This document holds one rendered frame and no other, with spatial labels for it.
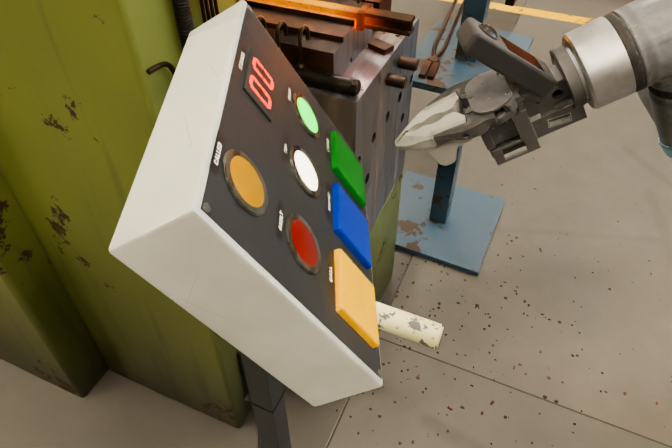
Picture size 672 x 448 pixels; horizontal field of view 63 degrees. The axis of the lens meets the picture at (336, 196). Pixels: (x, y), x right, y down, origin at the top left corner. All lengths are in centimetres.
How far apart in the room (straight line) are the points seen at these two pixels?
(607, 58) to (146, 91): 57
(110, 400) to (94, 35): 117
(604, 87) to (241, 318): 43
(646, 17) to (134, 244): 52
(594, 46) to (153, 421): 142
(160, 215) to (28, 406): 146
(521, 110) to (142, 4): 48
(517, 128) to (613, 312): 139
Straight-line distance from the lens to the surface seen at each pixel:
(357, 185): 68
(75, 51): 86
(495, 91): 64
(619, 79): 64
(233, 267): 41
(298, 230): 48
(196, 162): 41
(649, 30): 64
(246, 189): 43
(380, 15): 106
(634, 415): 180
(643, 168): 259
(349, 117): 101
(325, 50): 101
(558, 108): 67
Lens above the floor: 145
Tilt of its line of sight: 43 degrees down
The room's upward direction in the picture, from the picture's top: straight up
